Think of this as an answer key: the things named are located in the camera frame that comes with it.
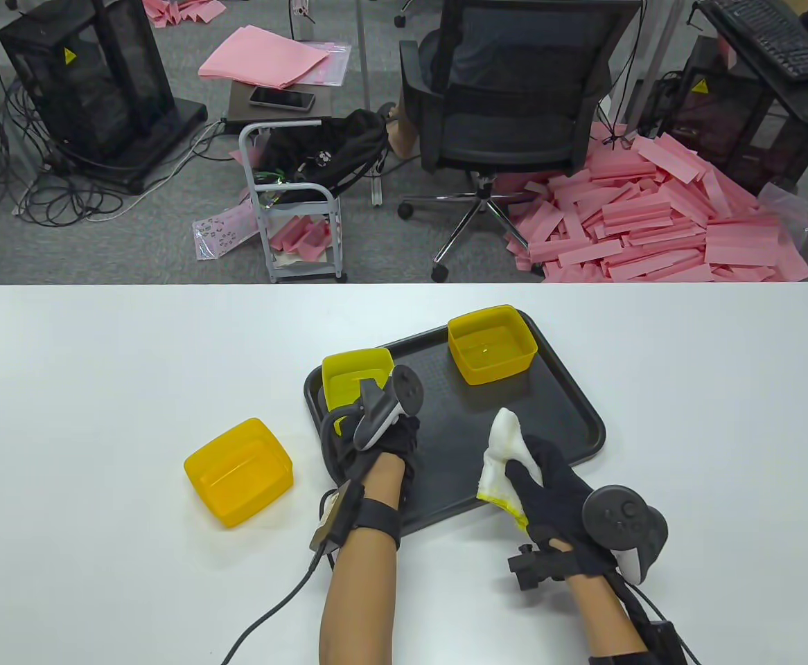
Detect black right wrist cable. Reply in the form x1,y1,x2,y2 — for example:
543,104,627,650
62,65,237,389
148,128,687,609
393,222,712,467
615,582,703,665

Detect person's left hand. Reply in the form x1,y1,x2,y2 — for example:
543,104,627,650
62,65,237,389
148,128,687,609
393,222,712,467
319,405,424,517

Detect grey left hand controller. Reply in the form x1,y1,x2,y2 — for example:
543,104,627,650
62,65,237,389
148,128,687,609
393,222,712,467
353,365,424,451

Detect black mesh equipment cabinet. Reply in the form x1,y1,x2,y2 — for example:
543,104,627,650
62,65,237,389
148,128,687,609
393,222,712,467
660,35,808,198
0,0,209,195

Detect person's left forearm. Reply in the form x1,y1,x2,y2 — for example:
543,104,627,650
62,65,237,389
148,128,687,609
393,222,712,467
319,454,405,665

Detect person's right forearm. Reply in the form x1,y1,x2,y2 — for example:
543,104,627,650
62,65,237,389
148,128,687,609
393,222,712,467
567,571,651,665

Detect black mesh office chair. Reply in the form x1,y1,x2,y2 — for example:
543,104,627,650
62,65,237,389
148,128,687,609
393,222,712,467
397,0,644,283

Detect flat clear plastic sleeve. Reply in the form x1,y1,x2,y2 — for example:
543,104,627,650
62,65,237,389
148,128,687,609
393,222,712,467
276,40,353,87

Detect black braided left wrist cable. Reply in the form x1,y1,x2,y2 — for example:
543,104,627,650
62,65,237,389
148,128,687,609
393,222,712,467
220,547,335,665

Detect scattered pink paper strips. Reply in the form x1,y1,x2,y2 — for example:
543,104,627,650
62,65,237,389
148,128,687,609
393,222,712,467
142,0,228,30

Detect printed clear plastic bag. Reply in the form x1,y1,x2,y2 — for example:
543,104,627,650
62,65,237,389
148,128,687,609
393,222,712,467
193,204,259,262

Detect crumpled clear plastic bag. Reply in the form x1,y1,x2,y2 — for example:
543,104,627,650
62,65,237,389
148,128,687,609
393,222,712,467
757,182,808,250

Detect small bunch of pink strips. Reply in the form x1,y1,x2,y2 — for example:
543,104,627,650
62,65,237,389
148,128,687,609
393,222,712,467
269,215,332,254

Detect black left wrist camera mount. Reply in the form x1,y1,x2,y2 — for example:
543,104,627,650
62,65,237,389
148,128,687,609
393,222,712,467
309,481,403,555

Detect person's right hand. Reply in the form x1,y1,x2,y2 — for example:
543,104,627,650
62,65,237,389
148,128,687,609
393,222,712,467
506,435,617,591

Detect black keyboard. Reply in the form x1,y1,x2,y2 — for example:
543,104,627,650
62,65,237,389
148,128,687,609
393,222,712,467
699,0,808,84

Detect tangle of floor cables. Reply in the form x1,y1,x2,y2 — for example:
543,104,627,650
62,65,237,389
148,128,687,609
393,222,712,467
0,69,238,226

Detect yellow plastic food container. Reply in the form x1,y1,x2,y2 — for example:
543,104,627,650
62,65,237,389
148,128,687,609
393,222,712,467
448,305,538,386
321,346,396,434
184,417,295,529

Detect black backpack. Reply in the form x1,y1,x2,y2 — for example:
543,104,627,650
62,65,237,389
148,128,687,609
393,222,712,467
257,109,391,205

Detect white yellow-edged dish cloth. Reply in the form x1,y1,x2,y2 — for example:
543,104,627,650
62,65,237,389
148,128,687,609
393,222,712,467
477,407,540,531

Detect pile of pink foam strips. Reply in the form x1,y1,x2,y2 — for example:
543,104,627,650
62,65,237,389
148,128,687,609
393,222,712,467
504,125,808,283

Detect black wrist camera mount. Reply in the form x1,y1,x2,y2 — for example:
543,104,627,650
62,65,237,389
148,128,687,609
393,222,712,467
588,620,689,665
309,481,403,555

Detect black plastic tray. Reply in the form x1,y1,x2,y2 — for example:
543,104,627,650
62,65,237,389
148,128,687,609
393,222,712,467
304,310,607,538

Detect stack of pink sheets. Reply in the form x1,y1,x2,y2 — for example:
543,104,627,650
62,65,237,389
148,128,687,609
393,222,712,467
198,26,330,91

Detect grey right hand controller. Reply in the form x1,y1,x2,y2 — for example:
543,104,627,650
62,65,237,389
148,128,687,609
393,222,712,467
582,485,669,584

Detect grey hand controller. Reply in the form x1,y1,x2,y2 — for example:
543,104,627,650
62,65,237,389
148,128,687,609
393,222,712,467
582,485,669,584
353,365,424,451

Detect black smartphone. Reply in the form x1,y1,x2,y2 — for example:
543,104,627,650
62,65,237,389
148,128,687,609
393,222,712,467
249,87,316,112

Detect white desk leg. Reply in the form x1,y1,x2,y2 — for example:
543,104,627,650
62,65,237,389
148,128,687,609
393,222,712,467
622,0,685,129
357,0,384,207

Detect white rolling cart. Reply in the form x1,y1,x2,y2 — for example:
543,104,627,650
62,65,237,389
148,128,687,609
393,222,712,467
239,119,348,283

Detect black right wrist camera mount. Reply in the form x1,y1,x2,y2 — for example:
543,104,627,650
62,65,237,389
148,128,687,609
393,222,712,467
588,620,689,665

